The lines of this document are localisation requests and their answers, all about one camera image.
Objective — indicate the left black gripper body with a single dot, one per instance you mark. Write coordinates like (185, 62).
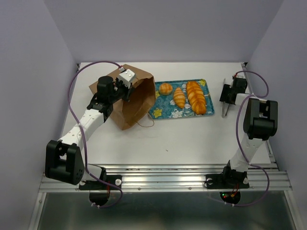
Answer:
(121, 91)

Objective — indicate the metal tongs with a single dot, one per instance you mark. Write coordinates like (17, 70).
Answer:
(225, 106)

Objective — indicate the long braided fake bread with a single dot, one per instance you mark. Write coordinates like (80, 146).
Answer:
(196, 98)

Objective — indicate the brown paper bag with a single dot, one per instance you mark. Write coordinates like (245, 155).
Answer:
(126, 114)

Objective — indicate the fake croissant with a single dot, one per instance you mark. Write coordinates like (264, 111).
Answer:
(179, 98)

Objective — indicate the round fake bread roll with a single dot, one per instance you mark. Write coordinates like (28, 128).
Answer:
(165, 89)

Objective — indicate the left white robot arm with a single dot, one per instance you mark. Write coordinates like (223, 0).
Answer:
(66, 159)

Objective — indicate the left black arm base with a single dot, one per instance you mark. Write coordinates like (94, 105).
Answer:
(88, 183)

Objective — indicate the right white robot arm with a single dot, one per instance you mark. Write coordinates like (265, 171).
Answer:
(256, 122)

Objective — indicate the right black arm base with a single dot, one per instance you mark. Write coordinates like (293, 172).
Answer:
(227, 179)

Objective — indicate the teal floral tray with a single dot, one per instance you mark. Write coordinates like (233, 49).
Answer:
(165, 107)

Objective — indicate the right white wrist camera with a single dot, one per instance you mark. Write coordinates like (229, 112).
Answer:
(238, 76)

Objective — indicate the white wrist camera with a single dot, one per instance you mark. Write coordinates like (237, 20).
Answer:
(238, 76)
(126, 76)

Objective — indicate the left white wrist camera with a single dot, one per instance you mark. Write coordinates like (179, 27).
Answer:
(126, 76)

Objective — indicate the aluminium mounting rail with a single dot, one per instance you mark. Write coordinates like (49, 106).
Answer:
(191, 178)

